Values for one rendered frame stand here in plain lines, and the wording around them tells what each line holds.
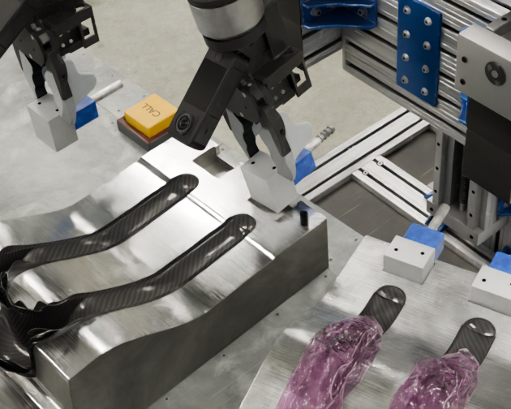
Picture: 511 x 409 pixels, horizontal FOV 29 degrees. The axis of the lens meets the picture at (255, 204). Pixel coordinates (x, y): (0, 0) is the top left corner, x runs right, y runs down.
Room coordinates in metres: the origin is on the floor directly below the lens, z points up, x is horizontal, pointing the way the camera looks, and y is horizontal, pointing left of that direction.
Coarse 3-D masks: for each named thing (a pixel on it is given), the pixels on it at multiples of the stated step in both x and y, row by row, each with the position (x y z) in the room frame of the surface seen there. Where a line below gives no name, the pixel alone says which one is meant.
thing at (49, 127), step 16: (48, 96) 1.06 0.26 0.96; (96, 96) 1.08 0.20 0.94; (32, 112) 1.03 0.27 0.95; (48, 112) 1.02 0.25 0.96; (80, 112) 1.04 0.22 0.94; (96, 112) 1.05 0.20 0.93; (48, 128) 1.01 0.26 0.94; (64, 128) 1.02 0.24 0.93; (48, 144) 1.02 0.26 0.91; (64, 144) 1.01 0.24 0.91
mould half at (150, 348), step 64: (128, 192) 0.93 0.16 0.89; (192, 192) 0.91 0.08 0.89; (128, 256) 0.82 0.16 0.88; (256, 256) 0.80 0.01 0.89; (320, 256) 0.83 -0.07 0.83; (128, 320) 0.70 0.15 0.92; (192, 320) 0.71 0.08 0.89; (256, 320) 0.77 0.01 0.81; (0, 384) 0.67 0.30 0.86; (64, 384) 0.62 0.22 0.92; (128, 384) 0.65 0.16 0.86
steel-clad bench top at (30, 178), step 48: (0, 96) 1.29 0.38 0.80; (144, 96) 1.24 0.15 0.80; (0, 144) 1.16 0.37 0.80; (96, 144) 1.14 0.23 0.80; (0, 192) 1.06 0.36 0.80; (48, 192) 1.04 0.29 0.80; (336, 240) 0.89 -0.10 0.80; (240, 336) 0.75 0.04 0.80; (192, 384) 0.69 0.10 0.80; (240, 384) 0.68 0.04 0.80
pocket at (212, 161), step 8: (208, 152) 0.99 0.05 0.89; (216, 152) 1.00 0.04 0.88; (192, 160) 0.98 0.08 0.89; (200, 160) 0.98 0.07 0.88; (208, 160) 0.99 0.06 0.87; (216, 160) 1.00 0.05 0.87; (224, 160) 0.99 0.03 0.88; (208, 168) 0.99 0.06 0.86; (216, 168) 0.99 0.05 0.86; (224, 168) 0.98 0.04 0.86; (232, 168) 0.97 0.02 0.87; (216, 176) 0.97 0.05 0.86
